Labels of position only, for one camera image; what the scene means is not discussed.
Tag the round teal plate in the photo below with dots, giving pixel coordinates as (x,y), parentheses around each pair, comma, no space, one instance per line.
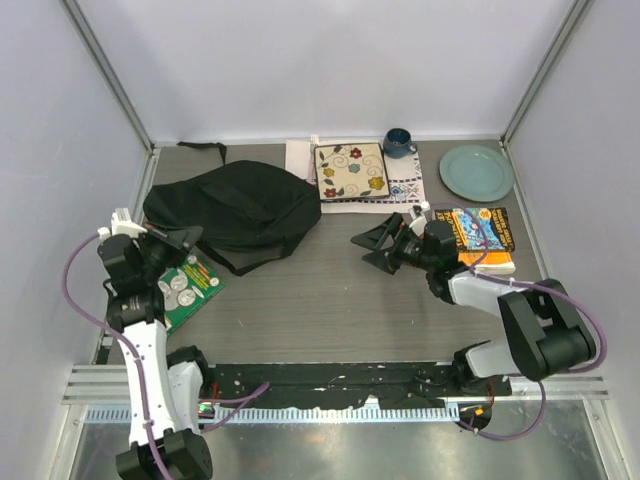
(477,173)

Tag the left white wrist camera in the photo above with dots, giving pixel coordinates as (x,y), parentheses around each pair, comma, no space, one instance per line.
(121,223)

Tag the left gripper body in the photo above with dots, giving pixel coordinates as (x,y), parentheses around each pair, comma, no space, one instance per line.
(158,254)

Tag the square floral ceramic plate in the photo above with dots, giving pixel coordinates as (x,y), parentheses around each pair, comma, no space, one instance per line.
(352,171)

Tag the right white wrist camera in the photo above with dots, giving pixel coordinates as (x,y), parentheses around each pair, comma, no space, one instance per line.
(420,215)

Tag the dark blue ceramic mug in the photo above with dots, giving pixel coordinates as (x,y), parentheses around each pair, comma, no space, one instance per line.
(398,143)

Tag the orange paperback book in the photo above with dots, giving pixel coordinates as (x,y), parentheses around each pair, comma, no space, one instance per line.
(494,263)

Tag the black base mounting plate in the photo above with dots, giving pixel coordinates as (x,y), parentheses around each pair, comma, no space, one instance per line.
(338,386)

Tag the black student backpack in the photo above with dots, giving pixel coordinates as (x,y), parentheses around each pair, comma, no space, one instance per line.
(251,213)

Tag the slotted cable duct rail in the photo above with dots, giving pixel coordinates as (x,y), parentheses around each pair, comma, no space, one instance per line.
(369,413)

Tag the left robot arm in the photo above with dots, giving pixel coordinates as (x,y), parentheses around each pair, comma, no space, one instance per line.
(164,440)

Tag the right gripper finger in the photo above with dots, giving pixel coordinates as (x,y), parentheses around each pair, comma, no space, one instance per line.
(383,261)
(379,235)

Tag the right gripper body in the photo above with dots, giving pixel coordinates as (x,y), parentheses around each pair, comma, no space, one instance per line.
(408,249)

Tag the green coin collecting book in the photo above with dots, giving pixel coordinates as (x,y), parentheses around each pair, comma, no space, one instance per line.
(187,288)

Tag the colourful treehouse storey book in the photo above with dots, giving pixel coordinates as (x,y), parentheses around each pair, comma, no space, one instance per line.
(478,229)

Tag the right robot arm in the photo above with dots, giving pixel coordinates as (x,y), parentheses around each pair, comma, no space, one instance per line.
(545,333)

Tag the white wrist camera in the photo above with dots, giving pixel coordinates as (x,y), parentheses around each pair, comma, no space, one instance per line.
(121,223)
(420,215)

